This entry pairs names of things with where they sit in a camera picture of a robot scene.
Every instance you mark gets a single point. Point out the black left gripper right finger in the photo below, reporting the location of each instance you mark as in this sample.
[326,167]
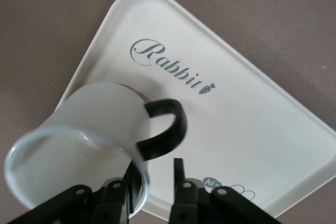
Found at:
[199,203]

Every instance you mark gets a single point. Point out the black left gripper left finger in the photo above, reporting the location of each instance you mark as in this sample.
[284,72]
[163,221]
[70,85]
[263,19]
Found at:
[78,205]

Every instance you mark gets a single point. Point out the cream rabbit print tray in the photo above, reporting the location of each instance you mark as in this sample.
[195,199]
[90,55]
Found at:
[210,98]

